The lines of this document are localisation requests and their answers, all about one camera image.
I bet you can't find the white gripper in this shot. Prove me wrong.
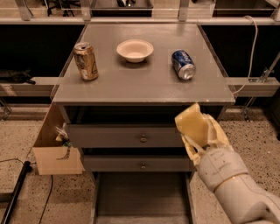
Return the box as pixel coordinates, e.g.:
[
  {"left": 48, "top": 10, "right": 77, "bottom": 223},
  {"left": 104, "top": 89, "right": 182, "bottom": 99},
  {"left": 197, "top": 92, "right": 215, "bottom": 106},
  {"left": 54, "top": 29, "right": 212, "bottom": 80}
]
[{"left": 181, "top": 114, "right": 249, "bottom": 192}]

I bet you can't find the yellow sponge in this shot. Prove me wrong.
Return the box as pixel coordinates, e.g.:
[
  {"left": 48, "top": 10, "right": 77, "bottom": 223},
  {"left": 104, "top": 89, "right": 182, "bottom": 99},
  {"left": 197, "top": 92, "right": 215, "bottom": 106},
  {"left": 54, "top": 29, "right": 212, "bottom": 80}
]
[{"left": 175, "top": 103, "right": 208, "bottom": 147}]

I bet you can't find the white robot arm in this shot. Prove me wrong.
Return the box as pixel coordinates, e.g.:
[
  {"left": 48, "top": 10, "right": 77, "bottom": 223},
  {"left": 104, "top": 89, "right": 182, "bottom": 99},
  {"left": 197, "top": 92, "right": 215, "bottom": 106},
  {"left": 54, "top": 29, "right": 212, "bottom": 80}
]
[{"left": 176, "top": 113, "right": 280, "bottom": 224}]

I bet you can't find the bottom grey open drawer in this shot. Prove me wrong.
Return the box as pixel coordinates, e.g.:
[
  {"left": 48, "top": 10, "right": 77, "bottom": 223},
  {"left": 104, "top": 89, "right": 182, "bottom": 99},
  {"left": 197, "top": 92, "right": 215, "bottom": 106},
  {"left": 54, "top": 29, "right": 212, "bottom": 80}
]
[{"left": 89, "top": 172, "right": 196, "bottom": 224}]

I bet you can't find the grey wooden drawer cabinet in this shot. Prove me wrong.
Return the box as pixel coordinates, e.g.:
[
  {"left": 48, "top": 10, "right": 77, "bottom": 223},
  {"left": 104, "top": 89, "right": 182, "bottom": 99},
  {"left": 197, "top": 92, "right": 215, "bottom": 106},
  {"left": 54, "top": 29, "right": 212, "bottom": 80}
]
[{"left": 50, "top": 22, "right": 236, "bottom": 224}]

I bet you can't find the middle grey drawer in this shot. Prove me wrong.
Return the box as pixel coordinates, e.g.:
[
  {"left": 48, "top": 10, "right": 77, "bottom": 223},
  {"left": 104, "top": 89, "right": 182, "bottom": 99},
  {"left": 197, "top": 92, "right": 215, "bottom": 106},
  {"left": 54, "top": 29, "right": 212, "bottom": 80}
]
[{"left": 83, "top": 155, "right": 195, "bottom": 172}]

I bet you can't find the top grey drawer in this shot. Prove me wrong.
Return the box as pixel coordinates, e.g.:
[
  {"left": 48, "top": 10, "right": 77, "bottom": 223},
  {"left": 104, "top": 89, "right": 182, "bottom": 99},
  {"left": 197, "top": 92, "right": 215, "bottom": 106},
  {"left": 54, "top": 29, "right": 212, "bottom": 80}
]
[{"left": 66, "top": 124, "right": 184, "bottom": 148}]

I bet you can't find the blue soda can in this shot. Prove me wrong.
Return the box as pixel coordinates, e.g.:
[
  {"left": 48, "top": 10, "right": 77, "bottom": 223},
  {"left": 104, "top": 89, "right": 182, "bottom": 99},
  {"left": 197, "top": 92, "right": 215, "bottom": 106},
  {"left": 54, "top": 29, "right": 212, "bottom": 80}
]
[{"left": 171, "top": 50, "right": 196, "bottom": 81}]

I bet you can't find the white paper bowl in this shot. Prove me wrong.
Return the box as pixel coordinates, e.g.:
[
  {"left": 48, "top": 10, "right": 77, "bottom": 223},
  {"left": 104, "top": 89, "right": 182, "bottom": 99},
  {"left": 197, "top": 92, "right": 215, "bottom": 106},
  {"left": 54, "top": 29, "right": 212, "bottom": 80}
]
[{"left": 116, "top": 39, "right": 154, "bottom": 63}]

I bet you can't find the gold soda can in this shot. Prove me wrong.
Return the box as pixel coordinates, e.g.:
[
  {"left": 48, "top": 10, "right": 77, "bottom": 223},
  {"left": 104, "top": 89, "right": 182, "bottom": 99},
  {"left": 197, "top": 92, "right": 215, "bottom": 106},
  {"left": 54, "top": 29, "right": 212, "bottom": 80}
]
[{"left": 73, "top": 42, "right": 98, "bottom": 81}]

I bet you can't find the cardboard box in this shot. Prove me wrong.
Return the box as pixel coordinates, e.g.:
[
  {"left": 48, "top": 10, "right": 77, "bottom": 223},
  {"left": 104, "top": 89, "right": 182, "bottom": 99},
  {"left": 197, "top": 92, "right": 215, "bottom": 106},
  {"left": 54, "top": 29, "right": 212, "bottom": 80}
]
[{"left": 32, "top": 104, "right": 84, "bottom": 175}]

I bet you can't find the black floor bar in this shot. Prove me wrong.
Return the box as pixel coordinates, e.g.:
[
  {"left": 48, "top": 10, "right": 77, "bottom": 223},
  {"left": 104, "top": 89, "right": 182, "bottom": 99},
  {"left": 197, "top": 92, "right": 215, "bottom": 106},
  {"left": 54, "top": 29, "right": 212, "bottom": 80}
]
[{"left": 0, "top": 161, "right": 32, "bottom": 224}]

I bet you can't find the black office chair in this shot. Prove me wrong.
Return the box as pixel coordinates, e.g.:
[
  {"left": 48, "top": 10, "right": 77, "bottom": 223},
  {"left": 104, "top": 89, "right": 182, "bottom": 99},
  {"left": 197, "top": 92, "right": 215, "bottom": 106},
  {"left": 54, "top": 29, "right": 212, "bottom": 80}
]
[{"left": 42, "top": 0, "right": 81, "bottom": 17}]

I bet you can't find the black object on ledge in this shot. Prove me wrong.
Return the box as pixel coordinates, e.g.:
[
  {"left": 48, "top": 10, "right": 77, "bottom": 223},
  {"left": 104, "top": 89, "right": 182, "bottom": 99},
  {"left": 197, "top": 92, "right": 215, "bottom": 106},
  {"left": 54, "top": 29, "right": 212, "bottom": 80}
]
[{"left": 0, "top": 69, "right": 36, "bottom": 85}]

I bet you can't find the metal bracket on rail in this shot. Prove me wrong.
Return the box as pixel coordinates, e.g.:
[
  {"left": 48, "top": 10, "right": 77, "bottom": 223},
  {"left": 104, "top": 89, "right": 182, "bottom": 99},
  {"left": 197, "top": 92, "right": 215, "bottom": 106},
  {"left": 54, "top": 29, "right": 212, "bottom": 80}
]
[{"left": 248, "top": 52, "right": 280, "bottom": 83}]

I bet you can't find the white cable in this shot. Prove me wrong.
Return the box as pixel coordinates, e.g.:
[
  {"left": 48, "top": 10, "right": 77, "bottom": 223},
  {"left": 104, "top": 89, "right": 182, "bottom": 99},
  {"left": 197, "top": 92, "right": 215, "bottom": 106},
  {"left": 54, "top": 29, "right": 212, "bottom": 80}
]
[{"left": 232, "top": 15, "right": 259, "bottom": 95}]

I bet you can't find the black floor cable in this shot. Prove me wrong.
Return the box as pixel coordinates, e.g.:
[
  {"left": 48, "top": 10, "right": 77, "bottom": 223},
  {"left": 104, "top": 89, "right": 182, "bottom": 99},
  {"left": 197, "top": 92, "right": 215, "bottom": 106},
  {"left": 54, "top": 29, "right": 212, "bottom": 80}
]
[{"left": 38, "top": 174, "right": 54, "bottom": 224}]

